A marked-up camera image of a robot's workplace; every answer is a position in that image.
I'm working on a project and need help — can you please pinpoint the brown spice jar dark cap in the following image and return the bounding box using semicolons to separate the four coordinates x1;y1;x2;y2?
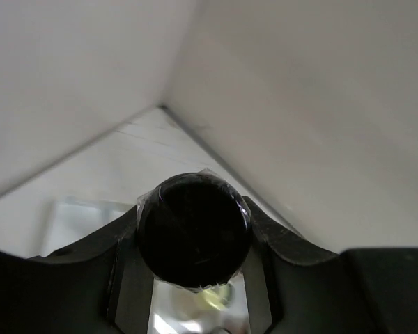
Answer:
135;170;252;292

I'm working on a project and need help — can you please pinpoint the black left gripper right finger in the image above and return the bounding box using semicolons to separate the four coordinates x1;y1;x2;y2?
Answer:
242;198;418;333

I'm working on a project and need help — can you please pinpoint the cream cap sauce bottle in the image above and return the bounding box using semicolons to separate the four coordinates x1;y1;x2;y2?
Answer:
170;283;235;321

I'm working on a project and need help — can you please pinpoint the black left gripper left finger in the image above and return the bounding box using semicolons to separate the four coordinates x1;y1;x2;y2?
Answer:
0;208;153;333

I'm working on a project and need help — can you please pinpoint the white divided organizer tray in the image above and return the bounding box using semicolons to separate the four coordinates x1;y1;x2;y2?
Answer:
41;194;247;334

